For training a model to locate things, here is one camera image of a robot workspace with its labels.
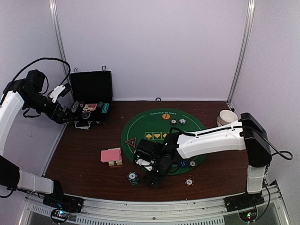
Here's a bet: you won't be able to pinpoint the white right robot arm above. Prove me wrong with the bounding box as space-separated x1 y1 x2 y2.
134 113 272 207

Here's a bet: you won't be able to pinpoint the black poker case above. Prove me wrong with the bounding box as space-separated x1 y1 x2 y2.
70 69 113 126

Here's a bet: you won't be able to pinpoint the blue round button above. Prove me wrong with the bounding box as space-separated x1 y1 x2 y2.
178 160 188 168

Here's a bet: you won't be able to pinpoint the dark blue chip stack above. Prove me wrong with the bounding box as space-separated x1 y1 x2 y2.
127 172 139 185

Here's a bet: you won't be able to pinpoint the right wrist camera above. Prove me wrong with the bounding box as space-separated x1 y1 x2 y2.
133 139 162 171

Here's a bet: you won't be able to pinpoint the upper white bowl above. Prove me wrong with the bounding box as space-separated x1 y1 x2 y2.
218 110 238 125

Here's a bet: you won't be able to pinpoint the brown chip stack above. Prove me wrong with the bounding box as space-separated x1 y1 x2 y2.
185 179 194 186

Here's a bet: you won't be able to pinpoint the red triangular dealer marker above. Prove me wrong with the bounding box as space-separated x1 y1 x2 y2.
125 137 137 148

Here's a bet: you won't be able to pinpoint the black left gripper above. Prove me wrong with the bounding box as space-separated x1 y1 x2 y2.
23 91 75 124

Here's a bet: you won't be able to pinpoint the round green poker mat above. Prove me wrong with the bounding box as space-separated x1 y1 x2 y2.
121 108 206 164

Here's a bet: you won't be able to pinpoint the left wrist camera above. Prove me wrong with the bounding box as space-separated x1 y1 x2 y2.
48 83 71 103

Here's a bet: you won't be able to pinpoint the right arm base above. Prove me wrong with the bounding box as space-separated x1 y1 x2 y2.
224 193 265 223

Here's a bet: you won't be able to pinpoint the white black chips in case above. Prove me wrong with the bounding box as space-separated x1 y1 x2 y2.
71 101 85 113

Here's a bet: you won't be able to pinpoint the blue white chip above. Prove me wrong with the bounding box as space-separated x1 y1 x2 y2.
179 118 186 124

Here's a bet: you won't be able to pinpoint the red card deck in case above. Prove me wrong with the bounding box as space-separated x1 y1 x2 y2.
82 104 97 111

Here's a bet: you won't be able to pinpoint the orange round button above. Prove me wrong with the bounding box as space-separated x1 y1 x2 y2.
162 113 171 120

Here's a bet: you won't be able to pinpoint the pink playing card deck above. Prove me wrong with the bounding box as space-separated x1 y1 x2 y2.
100 149 121 163

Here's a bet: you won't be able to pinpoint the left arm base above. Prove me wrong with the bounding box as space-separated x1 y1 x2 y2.
42 195 84 224

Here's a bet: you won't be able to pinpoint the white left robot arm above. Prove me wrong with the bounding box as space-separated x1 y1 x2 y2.
0 70 75 208

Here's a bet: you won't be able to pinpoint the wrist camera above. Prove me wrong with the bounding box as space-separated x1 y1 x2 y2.
133 139 162 171
48 83 71 103

